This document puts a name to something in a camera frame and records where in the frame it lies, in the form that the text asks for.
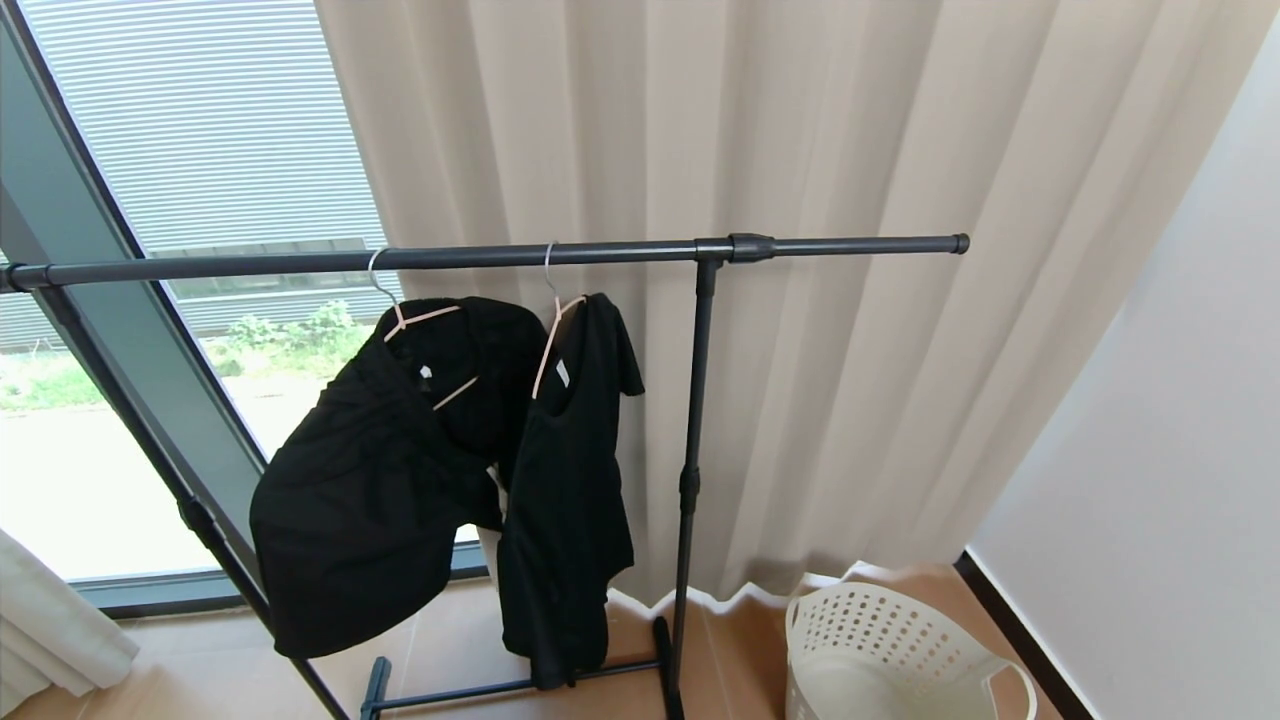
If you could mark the pink clothes hanger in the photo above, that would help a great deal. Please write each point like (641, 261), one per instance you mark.
(550, 335)
(420, 318)

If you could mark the black garment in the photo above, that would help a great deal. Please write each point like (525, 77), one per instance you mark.
(570, 500)

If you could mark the black shorts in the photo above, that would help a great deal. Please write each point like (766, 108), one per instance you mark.
(360, 500)

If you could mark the black clothes rack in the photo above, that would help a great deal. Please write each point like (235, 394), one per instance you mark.
(850, 245)

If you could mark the white laundry basket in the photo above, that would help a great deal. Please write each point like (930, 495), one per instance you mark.
(880, 640)

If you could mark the beige curtain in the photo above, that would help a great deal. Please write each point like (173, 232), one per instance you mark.
(50, 630)
(800, 120)

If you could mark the window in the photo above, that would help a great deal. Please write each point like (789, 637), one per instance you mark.
(200, 100)

